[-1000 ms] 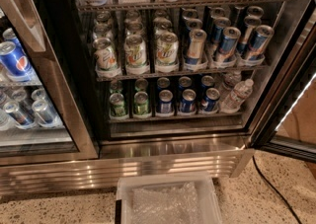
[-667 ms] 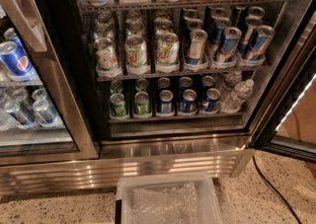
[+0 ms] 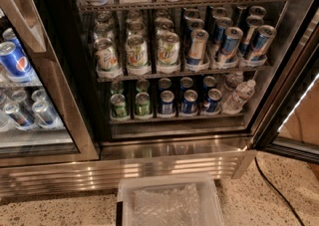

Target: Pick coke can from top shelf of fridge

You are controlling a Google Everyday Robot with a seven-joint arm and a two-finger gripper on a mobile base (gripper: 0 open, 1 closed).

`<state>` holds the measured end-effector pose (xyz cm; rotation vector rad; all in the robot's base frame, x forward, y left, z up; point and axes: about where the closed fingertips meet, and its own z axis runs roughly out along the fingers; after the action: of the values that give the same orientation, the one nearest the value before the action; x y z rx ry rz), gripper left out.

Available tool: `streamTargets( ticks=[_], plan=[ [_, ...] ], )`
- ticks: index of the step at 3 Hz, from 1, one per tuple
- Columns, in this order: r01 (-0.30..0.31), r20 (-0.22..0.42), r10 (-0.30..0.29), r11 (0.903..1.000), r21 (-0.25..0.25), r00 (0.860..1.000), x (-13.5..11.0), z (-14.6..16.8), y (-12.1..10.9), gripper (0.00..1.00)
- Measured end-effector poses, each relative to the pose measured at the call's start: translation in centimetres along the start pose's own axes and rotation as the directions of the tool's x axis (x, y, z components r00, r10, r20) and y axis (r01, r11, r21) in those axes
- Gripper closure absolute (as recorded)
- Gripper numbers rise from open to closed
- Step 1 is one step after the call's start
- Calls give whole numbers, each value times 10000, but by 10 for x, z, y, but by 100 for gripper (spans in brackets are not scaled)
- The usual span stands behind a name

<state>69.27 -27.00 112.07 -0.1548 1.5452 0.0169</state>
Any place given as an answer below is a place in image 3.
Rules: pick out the front right 7up can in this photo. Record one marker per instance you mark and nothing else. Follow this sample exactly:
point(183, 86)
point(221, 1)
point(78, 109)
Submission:
point(168, 50)

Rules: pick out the left fridge glass door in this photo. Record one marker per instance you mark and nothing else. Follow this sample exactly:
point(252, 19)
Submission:
point(50, 33)

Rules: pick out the silver can behind door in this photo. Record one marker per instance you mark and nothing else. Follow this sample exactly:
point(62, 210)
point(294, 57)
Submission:
point(45, 113)
point(13, 110)

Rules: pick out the open right fridge door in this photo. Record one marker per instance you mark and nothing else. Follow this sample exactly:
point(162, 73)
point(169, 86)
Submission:
point(291, 124)

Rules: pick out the red bull can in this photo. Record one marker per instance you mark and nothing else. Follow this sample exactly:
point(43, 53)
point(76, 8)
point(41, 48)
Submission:
point(260, 42)
point(198, 40)
point(232, 37)

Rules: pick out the silver can behind door left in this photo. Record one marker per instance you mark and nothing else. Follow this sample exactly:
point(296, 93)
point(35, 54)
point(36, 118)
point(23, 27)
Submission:
point(13, 110)

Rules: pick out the blue pepsi can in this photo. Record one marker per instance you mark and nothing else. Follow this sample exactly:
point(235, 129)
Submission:
point(211, 100)
point(14, 60)
point(188, 102)
point(166, 102)

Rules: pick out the green can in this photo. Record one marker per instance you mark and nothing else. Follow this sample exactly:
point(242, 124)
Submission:
point(143, 104)
point(119, 106)

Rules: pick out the bubble wrap sheet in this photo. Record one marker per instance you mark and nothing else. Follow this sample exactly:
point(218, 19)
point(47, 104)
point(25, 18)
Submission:
point(178, 206)

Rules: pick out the front middle 7up can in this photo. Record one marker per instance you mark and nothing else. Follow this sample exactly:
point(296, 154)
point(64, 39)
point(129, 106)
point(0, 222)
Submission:
point(137, 51)

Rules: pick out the clear plastic bin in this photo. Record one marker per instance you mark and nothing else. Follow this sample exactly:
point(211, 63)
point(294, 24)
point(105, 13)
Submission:
point(211, 213)

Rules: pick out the front left 7up can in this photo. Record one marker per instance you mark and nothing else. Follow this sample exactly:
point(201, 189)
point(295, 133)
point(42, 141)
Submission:
point(106, 54)

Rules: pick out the front water bottle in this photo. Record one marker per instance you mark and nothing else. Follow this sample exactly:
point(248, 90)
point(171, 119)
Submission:
point(239, 97)

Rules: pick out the blue pepsi can front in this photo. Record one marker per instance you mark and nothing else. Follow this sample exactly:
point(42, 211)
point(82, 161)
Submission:
point(14, 60)

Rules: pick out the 7up can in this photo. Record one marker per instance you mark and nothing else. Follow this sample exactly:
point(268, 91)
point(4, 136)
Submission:
point(168, 50)
point(106, 54)
point(137, 51)

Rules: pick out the stainless steel fridge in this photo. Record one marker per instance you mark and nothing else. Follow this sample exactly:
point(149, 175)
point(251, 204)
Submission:
point(218, 143)

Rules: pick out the silver can behind door right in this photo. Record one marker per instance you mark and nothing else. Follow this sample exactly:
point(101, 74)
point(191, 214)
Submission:
point(45, 113)

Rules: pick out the green can front left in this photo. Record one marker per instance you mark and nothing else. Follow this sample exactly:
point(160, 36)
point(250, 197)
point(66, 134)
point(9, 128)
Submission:
point(119, 106)

